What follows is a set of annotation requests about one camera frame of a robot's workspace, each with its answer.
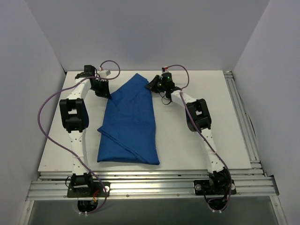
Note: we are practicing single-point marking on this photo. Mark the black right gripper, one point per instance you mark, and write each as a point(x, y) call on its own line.
point(154, 82)

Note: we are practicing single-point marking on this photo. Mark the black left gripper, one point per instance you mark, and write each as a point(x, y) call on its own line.
point(101, 85)

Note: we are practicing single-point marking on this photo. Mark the blue surgical drape cloth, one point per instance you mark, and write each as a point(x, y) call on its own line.
point(128, 132)

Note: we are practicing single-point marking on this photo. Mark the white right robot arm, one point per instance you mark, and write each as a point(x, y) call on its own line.
point(198, 120)

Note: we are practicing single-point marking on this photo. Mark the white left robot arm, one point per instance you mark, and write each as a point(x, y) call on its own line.
point(75, 121)

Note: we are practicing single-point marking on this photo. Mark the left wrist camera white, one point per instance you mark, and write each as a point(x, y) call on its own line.
point(103, 73)

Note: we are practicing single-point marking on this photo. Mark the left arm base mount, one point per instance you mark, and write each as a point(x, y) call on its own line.
point(91, 196)

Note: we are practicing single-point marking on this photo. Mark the aluminium right rail frame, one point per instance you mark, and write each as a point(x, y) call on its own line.
point(244, 122)

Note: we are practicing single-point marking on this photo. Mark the aluminium rail frame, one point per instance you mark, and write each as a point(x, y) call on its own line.
point(155, 198)
point(244, 122)

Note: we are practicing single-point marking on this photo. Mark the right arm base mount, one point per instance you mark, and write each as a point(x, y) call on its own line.
point(217, 196)

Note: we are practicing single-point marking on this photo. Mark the aluminium front rail frame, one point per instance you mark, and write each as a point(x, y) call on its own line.
point(155, 198)

